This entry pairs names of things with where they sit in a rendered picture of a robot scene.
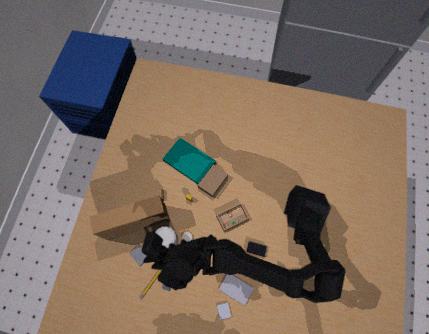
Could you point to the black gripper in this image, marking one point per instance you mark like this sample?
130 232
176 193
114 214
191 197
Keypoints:
153 245

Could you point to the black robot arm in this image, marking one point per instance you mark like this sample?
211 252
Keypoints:
230 258

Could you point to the wooden ball maze tray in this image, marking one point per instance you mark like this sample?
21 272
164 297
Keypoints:
232 216

